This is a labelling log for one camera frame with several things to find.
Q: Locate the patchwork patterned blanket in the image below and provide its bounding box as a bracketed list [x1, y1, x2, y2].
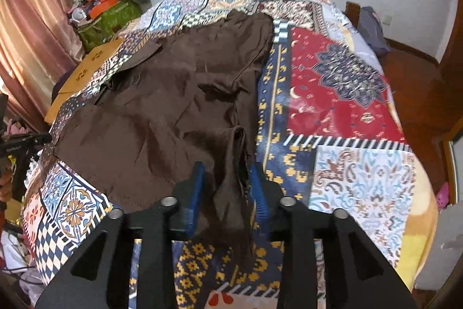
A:
[22, 0, 439, 309]

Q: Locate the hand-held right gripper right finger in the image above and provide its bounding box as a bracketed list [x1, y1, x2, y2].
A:
[249, 163, 416, 309]

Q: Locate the orange cardboard box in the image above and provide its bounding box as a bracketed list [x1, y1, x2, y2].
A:
[44, 37, 126, 124]

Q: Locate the green bag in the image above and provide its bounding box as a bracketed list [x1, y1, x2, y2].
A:
[77, 0, 142, 53]

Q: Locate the brown garment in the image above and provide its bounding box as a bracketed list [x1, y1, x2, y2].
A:
[54, 10, 274, 270]

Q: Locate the wooden chair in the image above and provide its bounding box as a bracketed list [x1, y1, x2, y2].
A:
[345, 1, 362, 28]

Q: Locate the pink slipper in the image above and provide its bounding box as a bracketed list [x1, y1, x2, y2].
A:
[435, 182, 451, 211]

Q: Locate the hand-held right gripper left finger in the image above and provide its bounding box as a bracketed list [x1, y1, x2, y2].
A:
[36, 162, 205, 309]

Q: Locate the pink curtain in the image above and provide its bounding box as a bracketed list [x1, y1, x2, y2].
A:
[0, 0, 84, 123]

